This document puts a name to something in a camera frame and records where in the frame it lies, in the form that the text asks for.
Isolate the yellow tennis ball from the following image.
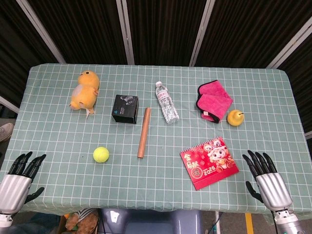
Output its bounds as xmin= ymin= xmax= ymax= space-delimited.
xmin=93 ymin=146 xmax=110 ymax=163

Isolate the yellow plush chick toy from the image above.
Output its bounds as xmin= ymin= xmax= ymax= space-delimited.
xmin=69 ymin=70 xmax=101 ymax=120

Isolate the black cardboard box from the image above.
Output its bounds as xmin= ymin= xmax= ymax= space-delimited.
xmin=111 ymin=94 xmax=139 ymax=125

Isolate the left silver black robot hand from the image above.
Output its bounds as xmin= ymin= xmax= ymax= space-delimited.
xmin=0 ymin=151 xmax=47 ymax=215

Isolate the green checkered tablecloth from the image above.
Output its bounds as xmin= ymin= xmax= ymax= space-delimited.
xmin=0 ymin=63 xmax=312 ymax=224

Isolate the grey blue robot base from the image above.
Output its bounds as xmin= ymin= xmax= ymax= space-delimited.
xmin=98 ymin=208 xmax=203 ymax=234

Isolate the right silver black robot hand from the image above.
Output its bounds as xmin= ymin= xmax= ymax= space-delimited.
xmin=242 ymin=150 xmax=293 ymax=211

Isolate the clear plastic water bottle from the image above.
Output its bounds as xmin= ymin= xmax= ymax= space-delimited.
xmin=155 ymin=81 xmax=180 ymax=125

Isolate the pink folded towel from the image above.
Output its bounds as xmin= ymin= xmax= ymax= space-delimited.
xmin=196 ymin=79 xmax=234 ymax=124

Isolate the brown wooden rod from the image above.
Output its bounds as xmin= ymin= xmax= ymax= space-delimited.
xmin=137 ymin=107 xmax=152 ymax=159

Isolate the grey sneaker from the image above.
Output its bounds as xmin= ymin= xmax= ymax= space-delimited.
xmin=0 ymin=122 xmax=15 ymax=143

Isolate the brown plush toy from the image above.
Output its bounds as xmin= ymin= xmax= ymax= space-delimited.
xmin=63 ymin=208 xmax=99 ymax=234

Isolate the yellow pear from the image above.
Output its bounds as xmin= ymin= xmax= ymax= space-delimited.
xmin=227 ymin=109 xmax=245 ymax=127

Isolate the red 2026 desk calendar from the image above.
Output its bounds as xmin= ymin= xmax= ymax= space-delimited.
xmin=179 ymin=136 xmax=240 ymax=191

